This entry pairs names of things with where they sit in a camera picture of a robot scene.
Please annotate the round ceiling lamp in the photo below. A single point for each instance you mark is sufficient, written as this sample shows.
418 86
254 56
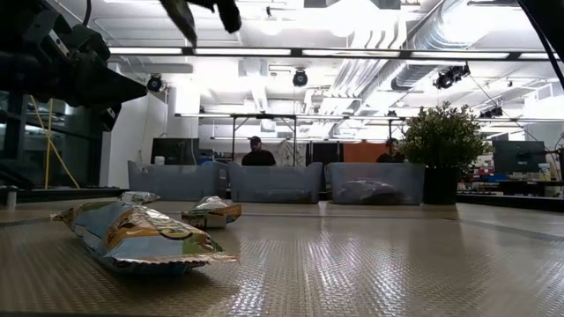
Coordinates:
271 24

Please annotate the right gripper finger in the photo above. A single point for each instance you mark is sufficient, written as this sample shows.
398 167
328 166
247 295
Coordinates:
181 17
229 15

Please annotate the black-bordered silicone baking mat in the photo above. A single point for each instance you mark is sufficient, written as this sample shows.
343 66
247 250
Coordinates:
352 273

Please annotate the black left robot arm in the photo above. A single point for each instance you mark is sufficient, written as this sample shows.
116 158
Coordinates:
26 66

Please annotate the black workbench frame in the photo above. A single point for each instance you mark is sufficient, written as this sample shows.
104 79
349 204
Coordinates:
264 116

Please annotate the small white cylinder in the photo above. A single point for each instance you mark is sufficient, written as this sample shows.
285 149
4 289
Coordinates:
11 198

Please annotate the orange partition panel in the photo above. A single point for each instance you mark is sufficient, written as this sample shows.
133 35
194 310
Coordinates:
363 153

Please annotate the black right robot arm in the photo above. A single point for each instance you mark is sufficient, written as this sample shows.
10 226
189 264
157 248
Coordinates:
551 17

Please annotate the black track spotlight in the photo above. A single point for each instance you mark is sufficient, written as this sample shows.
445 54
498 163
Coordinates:
300 78
154 83
492 112
449 78

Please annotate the white cup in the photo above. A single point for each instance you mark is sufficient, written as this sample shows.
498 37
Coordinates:
159 160

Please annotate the small green potted plant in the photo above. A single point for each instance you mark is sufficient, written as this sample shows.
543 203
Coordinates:
440 136

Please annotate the silver ventilation duct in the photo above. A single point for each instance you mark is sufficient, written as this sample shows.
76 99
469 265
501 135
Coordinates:
445 26

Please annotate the grey translucent plastic bin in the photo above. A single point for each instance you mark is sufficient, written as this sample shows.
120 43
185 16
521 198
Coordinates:
275 180
176 180
374 176

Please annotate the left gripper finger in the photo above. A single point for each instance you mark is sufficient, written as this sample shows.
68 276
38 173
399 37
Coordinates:
116 90

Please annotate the black computer monitor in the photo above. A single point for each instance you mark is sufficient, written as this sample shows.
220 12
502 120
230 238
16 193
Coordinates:
518 156
175 151

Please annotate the linear ceiling light fixture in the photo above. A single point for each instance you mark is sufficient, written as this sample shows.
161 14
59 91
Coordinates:
296 52

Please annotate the orange peanut butter granola bar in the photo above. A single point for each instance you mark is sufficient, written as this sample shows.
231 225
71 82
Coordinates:
141 238
211 213

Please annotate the person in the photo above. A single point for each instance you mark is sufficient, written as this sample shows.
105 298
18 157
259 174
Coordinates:
391 152
258 154

